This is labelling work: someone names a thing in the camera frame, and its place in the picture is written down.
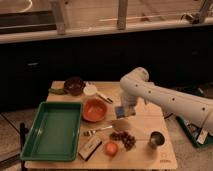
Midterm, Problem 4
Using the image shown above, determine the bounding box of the dark red bowl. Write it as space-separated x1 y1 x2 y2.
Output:
64 77 85 96

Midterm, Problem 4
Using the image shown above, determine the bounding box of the white measuring cup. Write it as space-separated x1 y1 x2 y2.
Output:
83 84 113 104

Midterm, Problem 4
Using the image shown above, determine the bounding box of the green vegetable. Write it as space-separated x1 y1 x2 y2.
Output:
48 88 67 95

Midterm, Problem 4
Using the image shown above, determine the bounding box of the metal fork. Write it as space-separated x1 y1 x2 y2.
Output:
83 125 113 136

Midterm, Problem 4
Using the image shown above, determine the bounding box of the orange bowl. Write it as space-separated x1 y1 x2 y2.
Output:
83 98 107 122

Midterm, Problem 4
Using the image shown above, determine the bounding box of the bunch of red grapes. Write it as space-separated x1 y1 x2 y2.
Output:
110 131 136 151

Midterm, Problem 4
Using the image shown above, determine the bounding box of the blue sponge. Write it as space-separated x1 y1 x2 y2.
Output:
114 104 137 119

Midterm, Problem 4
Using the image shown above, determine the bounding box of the green bin with items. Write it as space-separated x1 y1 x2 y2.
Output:
176 117 213 148

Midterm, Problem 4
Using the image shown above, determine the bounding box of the green plastic tray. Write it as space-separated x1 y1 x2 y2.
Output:
20 102 83 162

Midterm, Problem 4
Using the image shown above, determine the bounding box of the steel cup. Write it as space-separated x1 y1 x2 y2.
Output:
148 131 165 149

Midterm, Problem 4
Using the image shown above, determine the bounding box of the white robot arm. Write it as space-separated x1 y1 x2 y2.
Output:
120 67 213 135

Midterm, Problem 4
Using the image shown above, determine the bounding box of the orange fruit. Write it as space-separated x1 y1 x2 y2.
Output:
104 141 118 157

